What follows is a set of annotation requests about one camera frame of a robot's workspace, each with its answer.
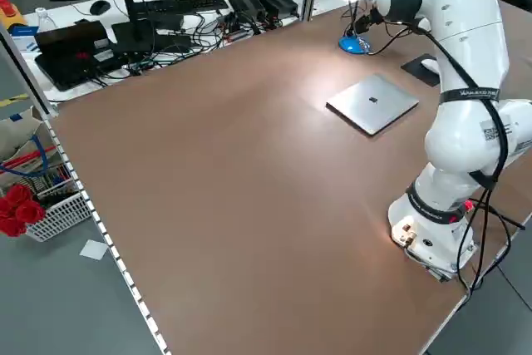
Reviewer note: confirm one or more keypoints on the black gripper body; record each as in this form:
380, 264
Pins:
369, 21

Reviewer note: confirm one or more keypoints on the blue desk lamp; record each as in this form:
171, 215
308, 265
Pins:
351, 46

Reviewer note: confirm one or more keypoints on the black mouse pad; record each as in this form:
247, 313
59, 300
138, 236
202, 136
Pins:
415, 69

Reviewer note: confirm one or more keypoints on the white computer mouse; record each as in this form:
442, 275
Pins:
429, 65

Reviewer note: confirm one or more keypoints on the grey closed laptop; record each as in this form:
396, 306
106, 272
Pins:
361, 114

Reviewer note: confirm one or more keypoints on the black keyboard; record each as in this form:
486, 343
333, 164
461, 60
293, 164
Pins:
187, 2

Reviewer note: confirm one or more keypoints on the black dock box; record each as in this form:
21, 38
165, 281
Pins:
166, 22

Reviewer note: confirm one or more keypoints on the black computer mouse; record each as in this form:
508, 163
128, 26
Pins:
100, 7

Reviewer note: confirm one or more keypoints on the black open laptop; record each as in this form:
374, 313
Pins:
70, 60

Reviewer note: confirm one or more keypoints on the clear water bottle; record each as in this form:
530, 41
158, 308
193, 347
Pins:
45, 22

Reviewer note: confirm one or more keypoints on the blue white carton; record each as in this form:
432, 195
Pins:
25, 37

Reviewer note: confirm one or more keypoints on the red yellow emergency stop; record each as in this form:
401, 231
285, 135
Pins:
10, 12

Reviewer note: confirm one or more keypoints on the white paper sheet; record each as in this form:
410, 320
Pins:
94, 249

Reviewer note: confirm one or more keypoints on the white plastic basket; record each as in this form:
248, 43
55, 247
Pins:
62, 213

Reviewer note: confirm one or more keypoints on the white paper bag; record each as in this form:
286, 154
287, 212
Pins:
16, 130

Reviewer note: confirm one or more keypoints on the red stick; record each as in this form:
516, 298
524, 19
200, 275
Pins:
25, 157

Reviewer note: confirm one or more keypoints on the red artificial flowers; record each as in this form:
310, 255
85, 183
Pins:
18, 209

